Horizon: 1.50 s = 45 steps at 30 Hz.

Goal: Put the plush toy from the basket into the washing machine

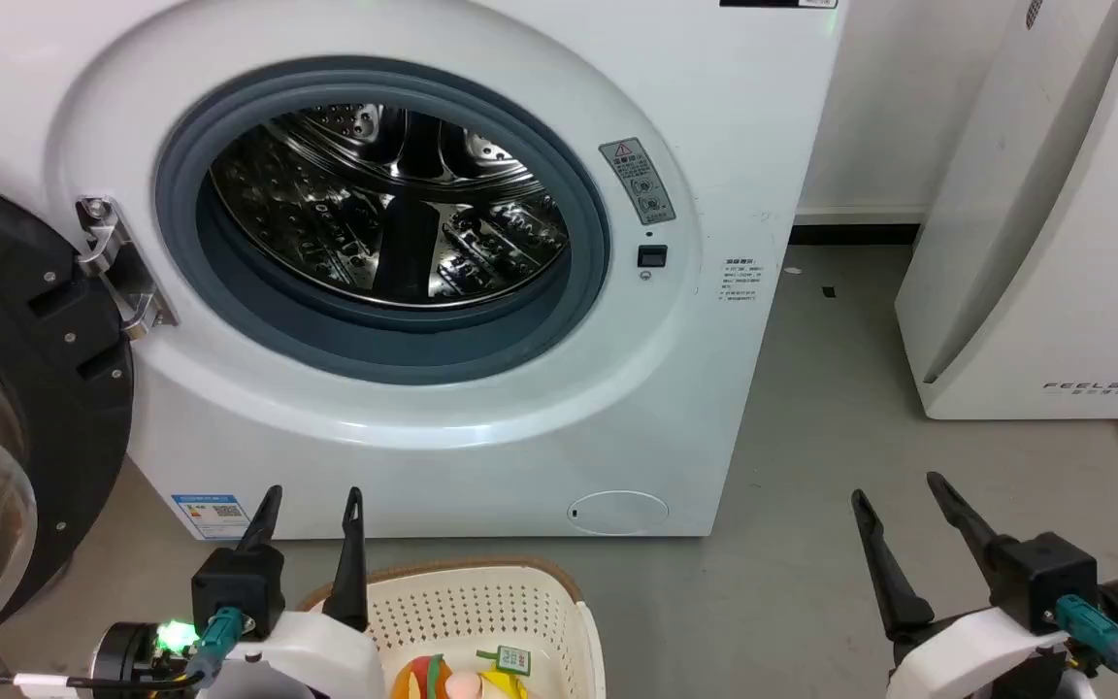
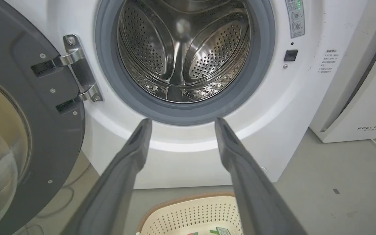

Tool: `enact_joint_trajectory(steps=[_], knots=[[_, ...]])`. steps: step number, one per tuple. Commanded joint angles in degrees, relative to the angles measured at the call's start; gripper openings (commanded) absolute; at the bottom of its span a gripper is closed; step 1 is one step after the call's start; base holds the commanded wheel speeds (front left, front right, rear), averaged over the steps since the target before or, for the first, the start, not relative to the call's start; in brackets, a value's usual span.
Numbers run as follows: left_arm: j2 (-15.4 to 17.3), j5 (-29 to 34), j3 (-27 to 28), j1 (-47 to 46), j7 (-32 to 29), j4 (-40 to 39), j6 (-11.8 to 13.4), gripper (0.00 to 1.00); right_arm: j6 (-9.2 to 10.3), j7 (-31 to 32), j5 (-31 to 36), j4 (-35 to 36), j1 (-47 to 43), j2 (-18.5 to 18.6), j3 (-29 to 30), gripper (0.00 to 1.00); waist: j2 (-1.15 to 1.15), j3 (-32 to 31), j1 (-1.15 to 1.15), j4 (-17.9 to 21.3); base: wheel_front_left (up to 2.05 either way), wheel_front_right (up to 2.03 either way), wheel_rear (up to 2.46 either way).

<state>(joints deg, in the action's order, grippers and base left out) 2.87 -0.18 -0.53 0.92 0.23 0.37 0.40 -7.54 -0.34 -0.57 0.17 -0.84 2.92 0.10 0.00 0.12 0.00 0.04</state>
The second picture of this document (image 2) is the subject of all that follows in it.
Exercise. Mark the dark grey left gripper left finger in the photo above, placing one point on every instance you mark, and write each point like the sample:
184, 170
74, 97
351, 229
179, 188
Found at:
116, 182

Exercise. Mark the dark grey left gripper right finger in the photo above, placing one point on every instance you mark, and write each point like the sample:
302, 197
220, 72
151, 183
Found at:
253, 189

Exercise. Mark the grey washing machine door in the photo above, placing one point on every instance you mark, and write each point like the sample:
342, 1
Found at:
21, 114

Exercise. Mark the metal washing machine door hinge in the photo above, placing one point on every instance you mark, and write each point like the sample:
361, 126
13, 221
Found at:
82, 70

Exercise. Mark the cream perforated laundry basket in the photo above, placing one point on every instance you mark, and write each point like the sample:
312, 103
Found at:
188, 217

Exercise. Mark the white front-load washing machine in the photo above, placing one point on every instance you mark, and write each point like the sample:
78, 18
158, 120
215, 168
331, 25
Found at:
188, 98

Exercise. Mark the white air purifier appliance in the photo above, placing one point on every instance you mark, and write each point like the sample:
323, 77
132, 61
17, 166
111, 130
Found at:
367, 91

